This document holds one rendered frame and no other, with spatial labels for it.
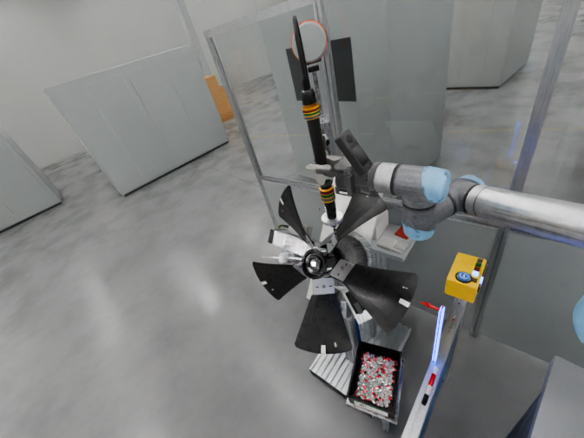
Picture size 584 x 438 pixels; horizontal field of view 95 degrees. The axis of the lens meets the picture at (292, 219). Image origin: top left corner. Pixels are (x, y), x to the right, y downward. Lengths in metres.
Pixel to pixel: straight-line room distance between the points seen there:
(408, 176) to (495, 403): 1.73
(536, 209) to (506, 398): 1.65
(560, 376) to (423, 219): 0.62
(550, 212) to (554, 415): 0.58
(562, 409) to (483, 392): 1.13
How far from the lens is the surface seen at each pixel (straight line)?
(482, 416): 2.14
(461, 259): 1.28
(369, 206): 0.98
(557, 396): 1.10
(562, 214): 0.67
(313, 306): 1.12
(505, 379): 2.26
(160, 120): 6.22
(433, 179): 0.64
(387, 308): 1.00
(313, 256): 1.05
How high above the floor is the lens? 1.99
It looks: 36 degrees down
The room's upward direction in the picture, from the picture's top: 17 degrees counter-clockwise
